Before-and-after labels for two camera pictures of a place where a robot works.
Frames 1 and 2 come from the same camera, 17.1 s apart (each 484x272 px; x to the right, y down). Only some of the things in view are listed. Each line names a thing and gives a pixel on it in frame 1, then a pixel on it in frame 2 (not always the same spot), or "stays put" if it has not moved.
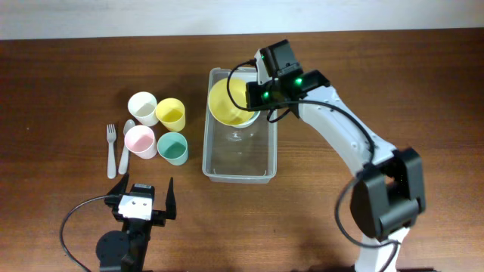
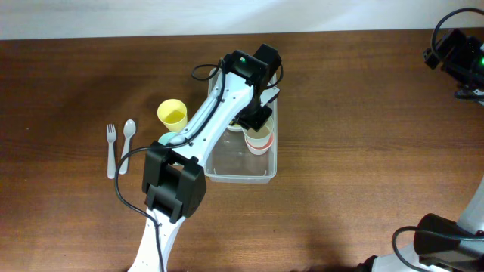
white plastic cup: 142,107 -> 264,132
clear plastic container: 234,155 stays put
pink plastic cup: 140,140 -> 260,146
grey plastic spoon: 124,158 stays put
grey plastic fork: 111,137 stays put
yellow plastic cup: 171,112 stays put
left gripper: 159,217 -> 257,119
